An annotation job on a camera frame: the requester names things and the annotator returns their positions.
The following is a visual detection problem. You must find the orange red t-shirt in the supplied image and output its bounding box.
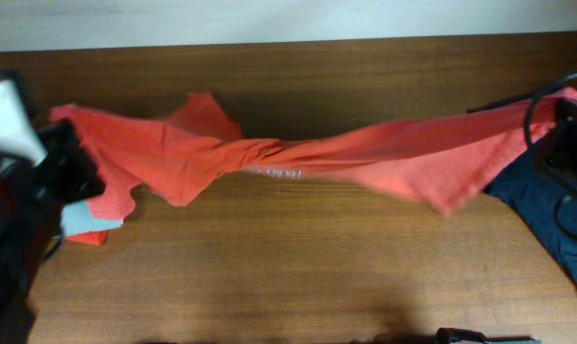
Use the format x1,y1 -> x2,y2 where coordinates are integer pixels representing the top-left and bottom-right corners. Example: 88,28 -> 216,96
48,86 -> 577,216

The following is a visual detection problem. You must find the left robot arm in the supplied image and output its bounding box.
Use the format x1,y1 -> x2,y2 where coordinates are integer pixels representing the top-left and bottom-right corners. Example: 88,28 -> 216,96
0,120 -> 105,343

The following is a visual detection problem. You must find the folded grey t-shirt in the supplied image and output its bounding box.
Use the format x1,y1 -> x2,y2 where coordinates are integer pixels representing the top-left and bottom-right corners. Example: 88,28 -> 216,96
61,201 -> 123,236

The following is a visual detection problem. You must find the folded orange t-shirt underneath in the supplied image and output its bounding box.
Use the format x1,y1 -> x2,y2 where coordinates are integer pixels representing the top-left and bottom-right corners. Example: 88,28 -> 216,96
66,230 -> 108,246

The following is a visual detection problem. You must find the navy blue garment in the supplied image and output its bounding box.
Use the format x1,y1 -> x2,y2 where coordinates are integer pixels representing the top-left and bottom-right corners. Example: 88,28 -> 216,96
483,152 -> 577,288

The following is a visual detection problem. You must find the right black cable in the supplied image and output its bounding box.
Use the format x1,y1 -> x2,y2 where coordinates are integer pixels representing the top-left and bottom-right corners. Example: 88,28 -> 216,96
523,70 -> 577,245

